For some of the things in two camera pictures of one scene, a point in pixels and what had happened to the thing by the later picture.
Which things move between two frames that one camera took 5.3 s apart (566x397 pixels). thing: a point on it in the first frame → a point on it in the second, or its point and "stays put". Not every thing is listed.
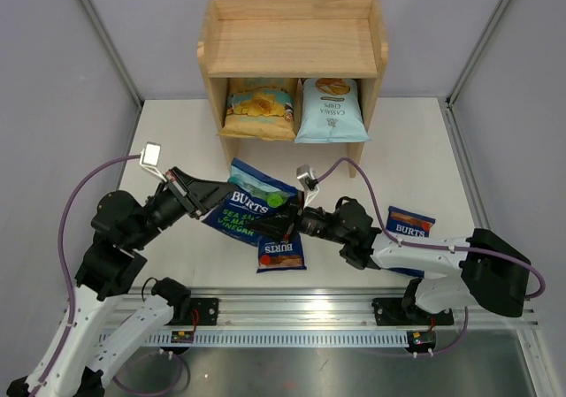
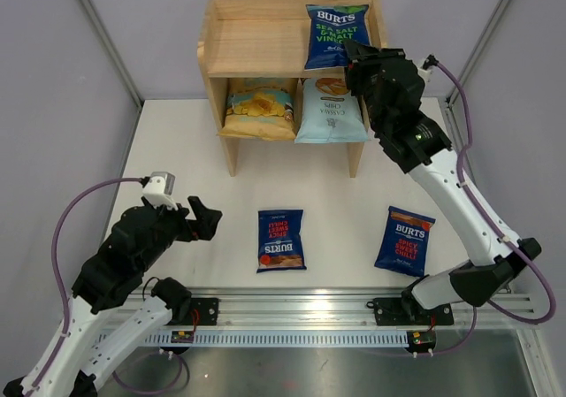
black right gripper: [280, 225] → [364, 59]
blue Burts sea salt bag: [255, 196] → [331, 26]
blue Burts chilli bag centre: [286, 255] stays put
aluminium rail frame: [317, 308] stays put
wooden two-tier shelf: [293, 38] stays put
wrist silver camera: [306, 176] → [425, 75]
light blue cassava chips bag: [331, 111] stays put
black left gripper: [199, 194] → [206, 218]
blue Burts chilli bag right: [411, 224] stays put
